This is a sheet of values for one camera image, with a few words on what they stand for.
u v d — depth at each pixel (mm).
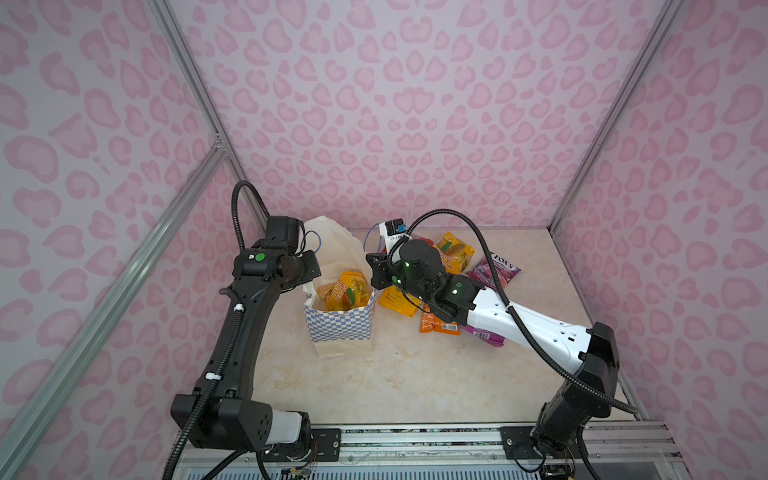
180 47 734
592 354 430
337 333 734
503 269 1038
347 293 874
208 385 387
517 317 470
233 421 383
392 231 598
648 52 749
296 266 595
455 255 1010
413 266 518
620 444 739
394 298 633
